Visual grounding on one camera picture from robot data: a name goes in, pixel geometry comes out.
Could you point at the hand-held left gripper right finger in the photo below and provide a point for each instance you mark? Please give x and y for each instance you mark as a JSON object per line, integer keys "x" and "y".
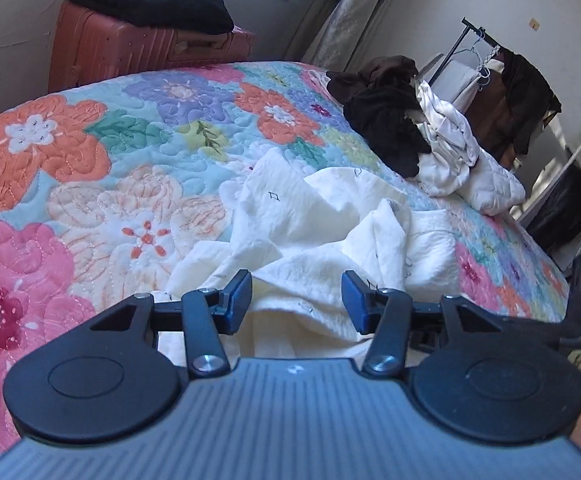
{"x": 355, "y": 304}

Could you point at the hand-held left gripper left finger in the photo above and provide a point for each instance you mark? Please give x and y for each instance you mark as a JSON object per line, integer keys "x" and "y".
{"x": 241, "y": 298}

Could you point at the white crinkled garment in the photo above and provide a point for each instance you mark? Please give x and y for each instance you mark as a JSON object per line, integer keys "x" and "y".
{"x": 315, "y": 240}

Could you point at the black clothes rack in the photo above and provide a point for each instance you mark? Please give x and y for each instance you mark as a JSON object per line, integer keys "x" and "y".
{"x": 463, "y": 47}

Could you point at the black bin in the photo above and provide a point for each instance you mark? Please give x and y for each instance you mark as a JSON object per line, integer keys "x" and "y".
{"x": 562, "y": 210}

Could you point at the white leaning board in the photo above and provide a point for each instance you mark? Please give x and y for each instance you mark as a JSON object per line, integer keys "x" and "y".
{"x": 577, "y": 157}

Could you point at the white quilted cloth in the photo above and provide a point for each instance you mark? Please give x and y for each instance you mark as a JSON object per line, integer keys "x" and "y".
{"x": 495, "y": 185}

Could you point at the floral quilted bedspread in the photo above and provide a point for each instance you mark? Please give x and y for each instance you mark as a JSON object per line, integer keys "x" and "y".
{"x": 120, "y": 160}

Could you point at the dark brown garment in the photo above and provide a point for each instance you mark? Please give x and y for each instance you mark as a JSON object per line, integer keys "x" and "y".
{"x": 385, "y": 115}

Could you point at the white satin garment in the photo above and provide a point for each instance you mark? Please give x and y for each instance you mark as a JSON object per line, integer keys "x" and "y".
{"x": 448, "y": 132}

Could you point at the dark hanging garment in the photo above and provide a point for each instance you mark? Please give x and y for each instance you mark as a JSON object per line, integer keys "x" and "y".
{"x": 527, "y": 95}

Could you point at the white hanging garment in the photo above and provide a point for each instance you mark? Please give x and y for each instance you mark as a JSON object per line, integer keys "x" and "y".
{"x": 463, "y": 82}

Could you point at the pink hard suitcase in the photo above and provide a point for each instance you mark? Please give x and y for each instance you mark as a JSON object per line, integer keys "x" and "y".
{"x": 115, "y": 47}

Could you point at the plastic wrapped rolled mattress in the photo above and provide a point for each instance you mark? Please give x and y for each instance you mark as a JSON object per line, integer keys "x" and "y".
{"x": 355, "y": 10}

